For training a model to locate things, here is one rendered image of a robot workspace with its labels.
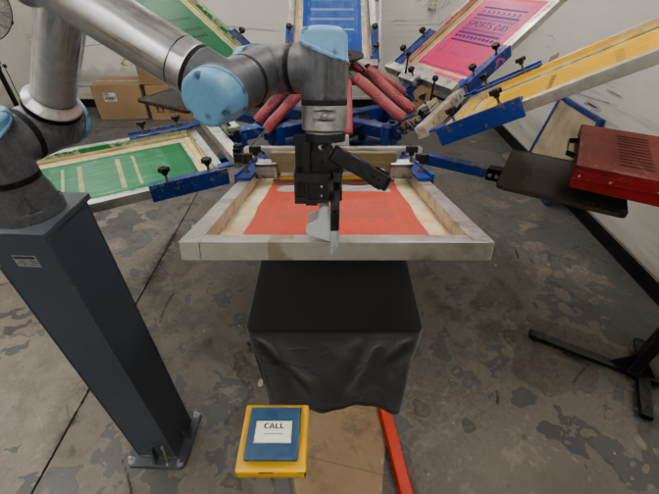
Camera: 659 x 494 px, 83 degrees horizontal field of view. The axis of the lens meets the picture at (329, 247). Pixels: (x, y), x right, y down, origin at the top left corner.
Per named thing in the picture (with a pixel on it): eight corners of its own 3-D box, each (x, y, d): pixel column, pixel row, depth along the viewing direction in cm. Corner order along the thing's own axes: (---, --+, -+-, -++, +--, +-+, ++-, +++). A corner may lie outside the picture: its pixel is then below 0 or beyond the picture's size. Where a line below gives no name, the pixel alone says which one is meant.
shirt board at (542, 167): (615, 187, 165) (624, 171, 160) (617, 233, 138) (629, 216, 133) (349, 130, 218) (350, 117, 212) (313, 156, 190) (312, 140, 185)
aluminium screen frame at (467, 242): (491, 261, 70) (495, 242, 68) (180, 260, 70) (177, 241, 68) (409, 172, 142) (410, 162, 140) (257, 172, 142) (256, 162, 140)
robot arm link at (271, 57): (208, 53, 56) (273, 51, 52) (246, 40, 64) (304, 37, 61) (222, 106, 61) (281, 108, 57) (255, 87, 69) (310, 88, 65)
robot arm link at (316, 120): (346, 104, 64) (348, 106, 57) (345, 131, 66) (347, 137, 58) (302, 104, 64) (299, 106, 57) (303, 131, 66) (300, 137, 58)
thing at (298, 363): (403, 416, 119) (425, 330, 92) (263, 416, 119) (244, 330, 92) (401, 407, 122) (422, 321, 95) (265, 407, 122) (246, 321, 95)
